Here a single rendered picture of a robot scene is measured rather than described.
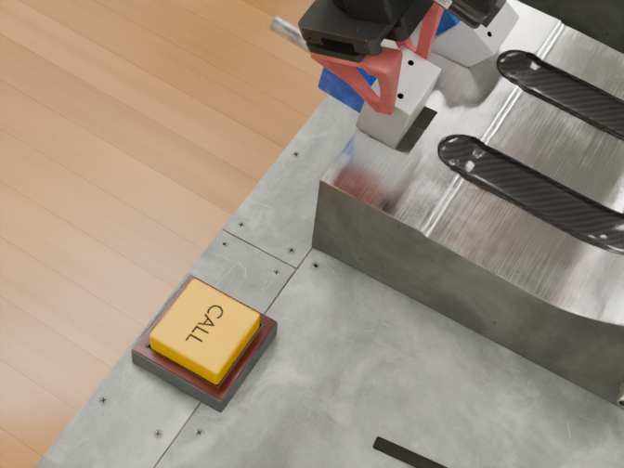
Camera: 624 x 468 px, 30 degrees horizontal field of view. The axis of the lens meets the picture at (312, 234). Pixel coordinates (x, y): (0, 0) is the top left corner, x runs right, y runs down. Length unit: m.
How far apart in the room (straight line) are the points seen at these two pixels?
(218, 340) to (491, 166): 0.25
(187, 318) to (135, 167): 0.18
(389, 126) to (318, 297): 0.15
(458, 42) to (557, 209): 0.16
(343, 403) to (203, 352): 0.11
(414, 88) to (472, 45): 0.10
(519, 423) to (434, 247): 0.15
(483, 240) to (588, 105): 0.17
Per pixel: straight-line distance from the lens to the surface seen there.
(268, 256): 0.94
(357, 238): 0.90
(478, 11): 0.76
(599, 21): 1.11
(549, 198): 0.91
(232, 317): 0.87
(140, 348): 0.87
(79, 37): 1.10
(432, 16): 0.85
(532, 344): 0.90
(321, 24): 0.80
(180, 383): 0.87
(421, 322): 0.92
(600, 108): 0.98
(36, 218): 0.97
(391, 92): 0.83
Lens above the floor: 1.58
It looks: 55 degrees down
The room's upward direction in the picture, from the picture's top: 7 degrees clockwise
